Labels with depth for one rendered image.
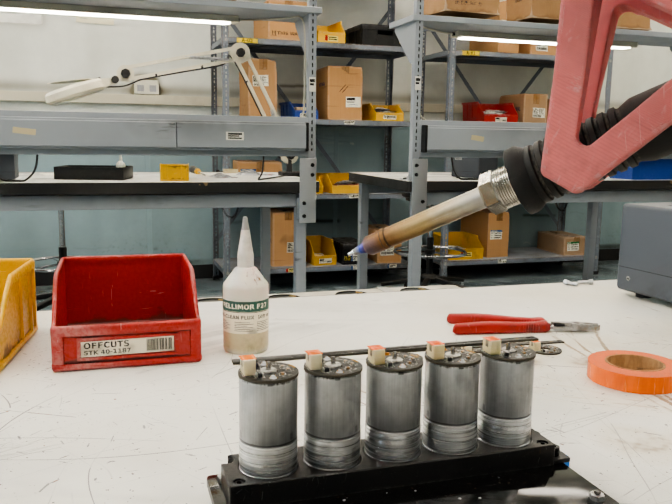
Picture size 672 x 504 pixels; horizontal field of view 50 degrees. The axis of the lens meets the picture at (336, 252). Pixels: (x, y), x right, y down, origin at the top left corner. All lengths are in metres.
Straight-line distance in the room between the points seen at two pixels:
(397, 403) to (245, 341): 0.24
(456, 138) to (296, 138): 0.63
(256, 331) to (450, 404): 0.24
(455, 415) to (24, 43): 4.44
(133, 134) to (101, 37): 2.21
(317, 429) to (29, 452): 0.16
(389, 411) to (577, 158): 0.14
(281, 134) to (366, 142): 2.39
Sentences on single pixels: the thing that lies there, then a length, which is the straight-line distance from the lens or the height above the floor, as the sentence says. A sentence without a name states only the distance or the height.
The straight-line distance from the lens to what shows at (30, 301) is 0.61.
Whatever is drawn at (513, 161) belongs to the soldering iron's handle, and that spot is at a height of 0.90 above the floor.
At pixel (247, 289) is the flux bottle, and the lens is 0.52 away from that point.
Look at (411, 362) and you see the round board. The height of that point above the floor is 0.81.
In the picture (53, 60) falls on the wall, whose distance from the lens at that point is 4.66.
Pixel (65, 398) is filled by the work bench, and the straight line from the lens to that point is 0.47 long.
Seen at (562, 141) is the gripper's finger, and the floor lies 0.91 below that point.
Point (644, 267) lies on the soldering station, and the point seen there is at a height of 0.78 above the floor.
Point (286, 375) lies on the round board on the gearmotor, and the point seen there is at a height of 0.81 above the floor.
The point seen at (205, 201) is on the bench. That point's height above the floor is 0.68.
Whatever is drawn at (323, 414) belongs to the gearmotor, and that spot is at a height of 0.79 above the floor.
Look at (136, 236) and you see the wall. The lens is 4.67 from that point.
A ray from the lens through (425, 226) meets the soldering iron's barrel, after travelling 0.27.
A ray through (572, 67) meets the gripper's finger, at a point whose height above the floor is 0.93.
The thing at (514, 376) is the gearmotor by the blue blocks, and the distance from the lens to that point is 0.33.
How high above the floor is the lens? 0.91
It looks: 9 degrees down
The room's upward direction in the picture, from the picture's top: 1 degrees clockwise
